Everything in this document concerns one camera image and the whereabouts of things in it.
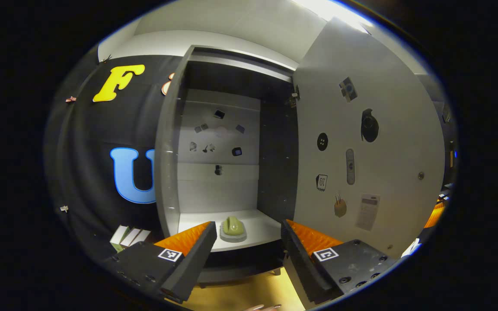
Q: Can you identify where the black backdrop cloth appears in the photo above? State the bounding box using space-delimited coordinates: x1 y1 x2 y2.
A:
44 54 189 264

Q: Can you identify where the pale green bottle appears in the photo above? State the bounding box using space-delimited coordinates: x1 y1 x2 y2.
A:
220 216 248 243

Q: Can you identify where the beige cabinet door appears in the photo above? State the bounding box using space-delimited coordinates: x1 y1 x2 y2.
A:
283 17 447 309

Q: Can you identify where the metal door hinge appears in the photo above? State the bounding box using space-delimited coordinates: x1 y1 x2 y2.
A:
286 85 300 108

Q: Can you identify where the green book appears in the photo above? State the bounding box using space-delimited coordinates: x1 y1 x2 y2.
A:
110 225 129 253

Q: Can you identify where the white cabinet shelf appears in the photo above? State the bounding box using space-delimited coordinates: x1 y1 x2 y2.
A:
178 209 282 252

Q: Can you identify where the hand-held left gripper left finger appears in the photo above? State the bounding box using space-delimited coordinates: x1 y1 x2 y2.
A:
102 221 218 304

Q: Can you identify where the grey cabinet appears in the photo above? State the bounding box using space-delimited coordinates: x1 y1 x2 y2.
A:
154 44 302 289

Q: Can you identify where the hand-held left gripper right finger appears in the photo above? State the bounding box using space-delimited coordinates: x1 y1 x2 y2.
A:
281 219 401 305

